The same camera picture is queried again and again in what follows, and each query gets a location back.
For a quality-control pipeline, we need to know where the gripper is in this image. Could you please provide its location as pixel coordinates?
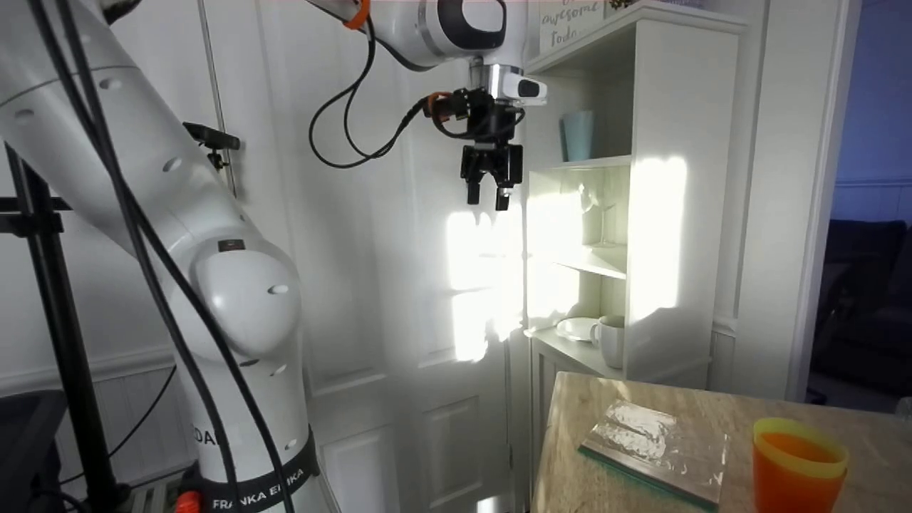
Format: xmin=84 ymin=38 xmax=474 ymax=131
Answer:
xmin=460 ymin=88 xmax=526 ymax=212

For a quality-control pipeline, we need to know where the blue cup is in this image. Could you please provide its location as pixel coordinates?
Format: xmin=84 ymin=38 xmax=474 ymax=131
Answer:
xmin=560 ymin=110 xmax=595 ymax=163

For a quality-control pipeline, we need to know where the wine glass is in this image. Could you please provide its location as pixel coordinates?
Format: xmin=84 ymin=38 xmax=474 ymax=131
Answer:
xmin=579 ymin=181 xmax=629 ymax=249

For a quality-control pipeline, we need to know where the white plate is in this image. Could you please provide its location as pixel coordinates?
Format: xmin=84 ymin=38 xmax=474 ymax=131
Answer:
xmin=555 ymin=316 xmax=601 ymax=342

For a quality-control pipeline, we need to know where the white panelled door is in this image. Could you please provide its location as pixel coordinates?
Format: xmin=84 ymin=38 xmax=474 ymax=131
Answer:
xmin=303 ymin=0 xmax=529 ymax=513

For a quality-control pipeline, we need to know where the lettered sign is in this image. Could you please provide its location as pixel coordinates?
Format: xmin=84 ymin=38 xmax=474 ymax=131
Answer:
xmin=539 ymin=0 xmax=608 ymax=56

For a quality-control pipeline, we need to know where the white shelf cabinet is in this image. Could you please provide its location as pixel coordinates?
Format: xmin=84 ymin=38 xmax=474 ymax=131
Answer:
xmin=522 ymin=0 xmax=749 ymax=457

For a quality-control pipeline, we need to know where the white mug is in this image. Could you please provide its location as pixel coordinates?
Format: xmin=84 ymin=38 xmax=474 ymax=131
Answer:
xmin=589 ymin=315 xmax=626 ymax=370

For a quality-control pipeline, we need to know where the clear plastic bag on board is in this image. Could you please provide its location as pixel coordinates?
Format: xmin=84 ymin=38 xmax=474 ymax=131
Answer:
xmin=578 ymin=400 xmax=730 ymax=509

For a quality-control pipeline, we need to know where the dark sofa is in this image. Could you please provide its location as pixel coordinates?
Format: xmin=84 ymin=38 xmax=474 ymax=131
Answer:
xmin=811 ymin=218 xmax=912 ymax=398

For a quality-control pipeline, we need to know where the stack of orange plastic cups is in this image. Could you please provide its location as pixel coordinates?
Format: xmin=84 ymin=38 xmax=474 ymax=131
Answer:
xmin=752 ymin=417 xmax=851 ymax=513

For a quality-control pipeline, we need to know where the stand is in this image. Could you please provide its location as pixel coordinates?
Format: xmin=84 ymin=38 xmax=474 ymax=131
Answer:
xmin=0 ymin=142 xmax=130 ymax=513

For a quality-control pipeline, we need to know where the black case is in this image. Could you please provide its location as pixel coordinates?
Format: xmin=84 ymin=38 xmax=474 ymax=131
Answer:
xmin=0 ymin=389 xmax=70 ymax=513

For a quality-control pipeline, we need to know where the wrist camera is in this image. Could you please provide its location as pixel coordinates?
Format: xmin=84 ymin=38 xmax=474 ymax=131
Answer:
xmin=426 ymin=90 xmax=472 ymax=123

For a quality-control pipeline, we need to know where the camera on mount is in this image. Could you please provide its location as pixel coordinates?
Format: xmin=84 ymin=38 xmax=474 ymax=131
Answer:
xmin=182 ymin=0 xmax=242 ymax=198

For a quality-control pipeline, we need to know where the black cable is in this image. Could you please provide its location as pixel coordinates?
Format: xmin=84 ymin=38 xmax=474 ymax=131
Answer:
xmin=60 ymin=365 xmax=179 ymax=486

